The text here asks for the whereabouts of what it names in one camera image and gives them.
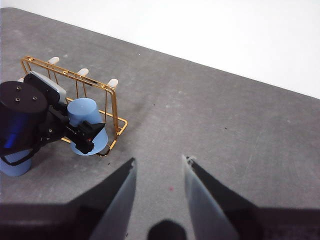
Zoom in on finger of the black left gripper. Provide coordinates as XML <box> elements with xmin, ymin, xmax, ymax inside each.
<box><xmin>74</xmin><ymin>120</ymin><xmax>106</xmax><ymax>155</ymax></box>

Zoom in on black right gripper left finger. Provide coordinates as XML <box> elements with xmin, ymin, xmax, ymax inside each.
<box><xmin>0</xmin><ymin>157</ymin><xmax>138</xmax><ymax>240</ymax></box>

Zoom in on blue ribbed plastic cup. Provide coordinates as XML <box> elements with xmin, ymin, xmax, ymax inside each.
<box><xmin>66</xmin><ymin>97</ymin><xmax>109</xmax><ymax>157</ymax></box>
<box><xmin>0</xmin><ymin>149</ymin><xmax>33</xmax><ymax>178</ymax></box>

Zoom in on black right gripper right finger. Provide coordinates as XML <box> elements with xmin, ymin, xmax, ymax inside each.
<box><xmin>183</xmin><ymin>154</ymin><xmax>320</xmax><ymax>240</ymax></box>

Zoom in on gold wire cup rack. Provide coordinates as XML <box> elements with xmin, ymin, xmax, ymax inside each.
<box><xmin>20</xmin><ymin>56</ymin><xmax>129</xmax><ymax>158</ymax></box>

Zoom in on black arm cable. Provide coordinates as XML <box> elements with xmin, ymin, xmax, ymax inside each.
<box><xmin>0</xmin><ymin>143</ymin><xmax>42</xmax><ymax>166</ymax></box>

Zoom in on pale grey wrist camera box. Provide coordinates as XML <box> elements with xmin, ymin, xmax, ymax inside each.
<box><xmin>23</xmin><ymin>70</ymin><xmax>68</xmax><ymax>105</ymax></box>

